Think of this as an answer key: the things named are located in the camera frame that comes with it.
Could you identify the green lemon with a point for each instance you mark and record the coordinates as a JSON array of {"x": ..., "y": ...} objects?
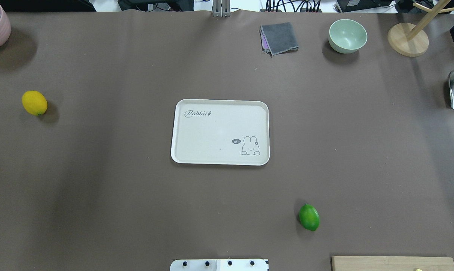
[{"x": 309, "y": 217}]

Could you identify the yellow lemon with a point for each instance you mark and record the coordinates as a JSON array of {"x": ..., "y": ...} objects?
[{"x": 34, "y": 103}]

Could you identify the white rabbit tray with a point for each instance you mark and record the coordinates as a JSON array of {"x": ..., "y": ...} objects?
[{"x": 224, "y": 132}]

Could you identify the grey folded cloth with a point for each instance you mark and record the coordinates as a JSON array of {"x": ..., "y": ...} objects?
[{"x": 278, "y": 38}]

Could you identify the white mounting plate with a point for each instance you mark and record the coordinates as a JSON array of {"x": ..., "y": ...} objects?
[{"x": 220, "y": 265}]

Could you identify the pale green bowl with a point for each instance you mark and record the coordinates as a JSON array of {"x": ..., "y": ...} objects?
[{"x": 347, "y": 36}]

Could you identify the wooden board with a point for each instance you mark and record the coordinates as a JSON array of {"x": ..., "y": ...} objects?
[{"x": 365, "y": 263}]

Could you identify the wooden stand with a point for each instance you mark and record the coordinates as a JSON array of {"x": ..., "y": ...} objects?
[{"x": 410, "y": 39}]

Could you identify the metal bracket post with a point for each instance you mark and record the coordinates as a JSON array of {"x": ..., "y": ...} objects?
[{"x": 221, "y": 8}]

